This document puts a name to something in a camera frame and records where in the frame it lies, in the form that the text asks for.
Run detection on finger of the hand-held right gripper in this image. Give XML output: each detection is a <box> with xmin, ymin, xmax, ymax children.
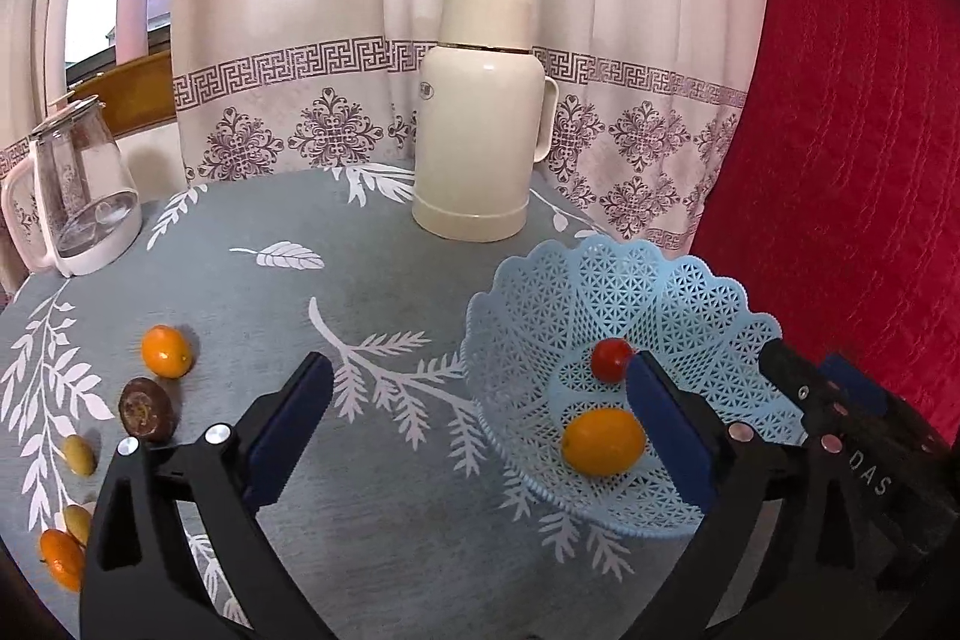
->
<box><xmin>817</xmin><ymin>353</ymin><xmax>890</xmax><ymax>416</ymax></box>
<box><xmin>757</xmin><ymin>340</ymin><xmax>830</xmax><ymax>431</ymax></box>

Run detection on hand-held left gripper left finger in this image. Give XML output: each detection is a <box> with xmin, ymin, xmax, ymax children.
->
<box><xmin>79</xmin><ymin>351</ymin><xmax>335</xmax><ymax>640</ymax></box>

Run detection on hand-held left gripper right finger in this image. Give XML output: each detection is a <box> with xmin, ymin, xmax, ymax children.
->
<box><xmin>622</xmin><ymin>351</ymin><xmax>887</xmax><ymax>640</ymax></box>

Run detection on orange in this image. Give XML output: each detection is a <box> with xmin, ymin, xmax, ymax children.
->
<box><xmin>39</xmin><ymin>527</ymin><xmax>85</xmax><ymax>592</ymax></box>
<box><xmin>141</xmin><ymin>325</ymin><xmax>194</xmax><ymax>378</ymax></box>
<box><xmin>561</xmin><ymin>407</ymin><xmax>647</xmax><ymax>477</ymax></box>

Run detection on red cherry tomato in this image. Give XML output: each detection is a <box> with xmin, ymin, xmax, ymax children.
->
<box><xmin>590</xmin><ymin>338</ymin><xmax>635</xmax><ymax>384</ymax></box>

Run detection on light blue lattice plastic basket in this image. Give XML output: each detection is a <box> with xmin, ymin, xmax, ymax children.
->
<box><xmin>459</xmin><ymin>235</ymin><xmax>811</xmax><ymax>540</ymax></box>

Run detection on small yellow-green fruit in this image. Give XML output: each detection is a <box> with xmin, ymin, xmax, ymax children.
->
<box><xmin>62</xmin><ymin>503</ymin><xmax>95</xmax><ymax>547</ymax></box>
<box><xmin>61</xmin><ymin>434</ymin><xmax>98</xmax><ymax>477</ymax></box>

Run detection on brown passion fruit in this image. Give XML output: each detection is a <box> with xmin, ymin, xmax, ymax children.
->
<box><xmin>116</xmin><ymin>376</ymin><xmax>179</xmax><ymax>444</ymax></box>

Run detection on grey leaf-print tablecloth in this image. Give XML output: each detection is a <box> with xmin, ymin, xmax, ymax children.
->
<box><xmin>0</xmin><ymin>164</ymin><xmax>901</xmax><ymax>640</ymax></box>

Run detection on red quilted cloth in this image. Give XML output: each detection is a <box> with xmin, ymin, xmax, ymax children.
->
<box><xmin>690</xmin><ymin>0</ymin><xmax>960</xmax><ymax>431</ymax></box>

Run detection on cream thermos flask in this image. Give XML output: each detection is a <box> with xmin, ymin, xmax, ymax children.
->
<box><xmin>411</xmin><ymin>0</ymin><xmax>560</xmax><ymax>244</ymax></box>

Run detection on wooden chair backrest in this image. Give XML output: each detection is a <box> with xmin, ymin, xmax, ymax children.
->
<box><xmin>71</xmin><ymin>49</ymin><xmax>175</xmax><ymax>135</ymax></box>

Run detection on white patterned curtain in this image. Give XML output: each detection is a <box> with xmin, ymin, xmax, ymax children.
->
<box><xmin>0</xmin><ymin>0</ymin><xmax>102</xmax><ymax>296</ymax></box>
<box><xmin>171</xmin><ymin>0</ymin><xmax>773</xmax><ymax>251</ymax></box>

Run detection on pink bottle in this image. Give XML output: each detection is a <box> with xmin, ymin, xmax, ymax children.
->
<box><xmin>114</xmin><ymin>0</ymin><xmax>151</xmax><ymax>65</ymax></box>

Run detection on glass kettle with white handle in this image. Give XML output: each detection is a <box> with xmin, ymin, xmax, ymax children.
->
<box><xmin>0</xmin><ymin>94</ymin><xmax>145</xmax><ymax>278</ymax></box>

